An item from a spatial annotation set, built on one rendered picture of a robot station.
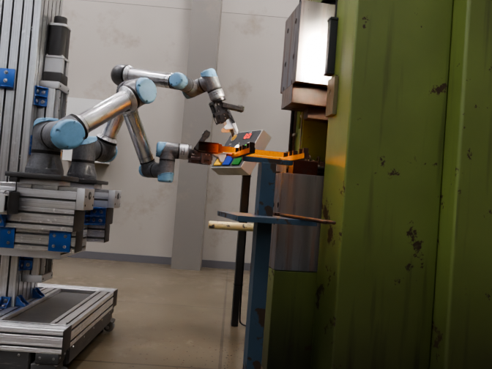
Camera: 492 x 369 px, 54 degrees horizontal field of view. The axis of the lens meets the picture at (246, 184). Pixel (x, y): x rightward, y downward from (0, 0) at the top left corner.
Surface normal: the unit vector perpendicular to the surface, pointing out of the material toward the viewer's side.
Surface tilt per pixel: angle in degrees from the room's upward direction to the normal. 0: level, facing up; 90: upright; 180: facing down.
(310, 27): 90
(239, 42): 90
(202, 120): 90
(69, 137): 94
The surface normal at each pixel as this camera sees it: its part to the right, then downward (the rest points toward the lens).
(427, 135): 0.18, -0.02
